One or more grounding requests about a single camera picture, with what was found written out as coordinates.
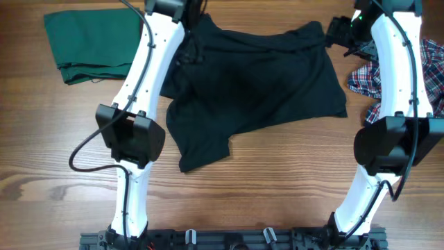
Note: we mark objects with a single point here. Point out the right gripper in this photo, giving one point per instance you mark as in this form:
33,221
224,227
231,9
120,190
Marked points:
334,31

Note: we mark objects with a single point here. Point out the folded green cloth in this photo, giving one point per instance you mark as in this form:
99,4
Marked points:
92,44

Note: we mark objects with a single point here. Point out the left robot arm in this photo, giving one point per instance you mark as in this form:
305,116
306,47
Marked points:
128,126

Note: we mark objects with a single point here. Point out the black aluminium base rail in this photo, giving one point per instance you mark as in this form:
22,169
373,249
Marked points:
296,238

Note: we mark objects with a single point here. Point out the red plaid shirt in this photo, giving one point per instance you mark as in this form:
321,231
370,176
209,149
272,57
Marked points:
366,80

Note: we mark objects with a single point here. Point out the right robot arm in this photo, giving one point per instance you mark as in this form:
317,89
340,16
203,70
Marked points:
406,129

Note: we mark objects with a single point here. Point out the black t-shirt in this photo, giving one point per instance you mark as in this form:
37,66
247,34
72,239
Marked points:
225,82

